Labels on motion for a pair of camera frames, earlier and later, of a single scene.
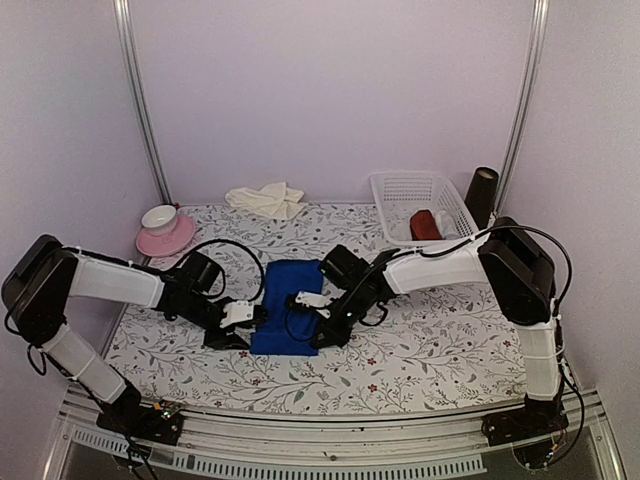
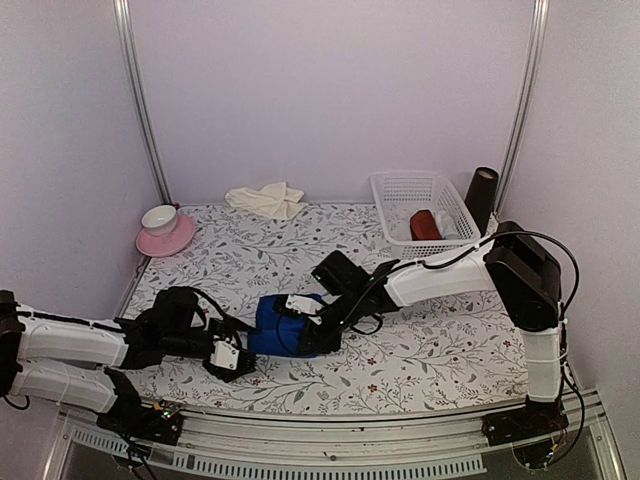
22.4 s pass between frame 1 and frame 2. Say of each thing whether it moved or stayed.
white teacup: stayed
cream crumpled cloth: stayed
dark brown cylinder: stayed
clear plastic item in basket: stayed
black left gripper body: moved
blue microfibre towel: moved
